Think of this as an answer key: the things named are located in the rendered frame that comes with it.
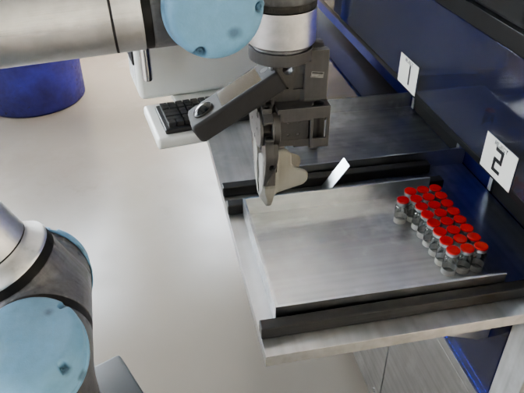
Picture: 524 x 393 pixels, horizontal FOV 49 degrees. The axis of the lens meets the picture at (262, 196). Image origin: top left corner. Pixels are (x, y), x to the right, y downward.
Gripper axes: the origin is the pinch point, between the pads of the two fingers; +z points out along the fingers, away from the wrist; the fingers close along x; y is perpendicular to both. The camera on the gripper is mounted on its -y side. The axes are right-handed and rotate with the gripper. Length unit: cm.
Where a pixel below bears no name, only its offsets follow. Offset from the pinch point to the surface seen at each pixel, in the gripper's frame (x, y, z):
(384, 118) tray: 49, 38, 17
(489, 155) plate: 9.3, 38.1, 4.0
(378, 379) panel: 31, 38, 86
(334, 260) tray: 5.2, 12.6, 17.4
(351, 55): 91, 45, 20
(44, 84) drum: 250, -68, 88
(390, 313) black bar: -8.2, 16.4, 16.5
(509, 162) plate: 4.3, 38.1, 2.2
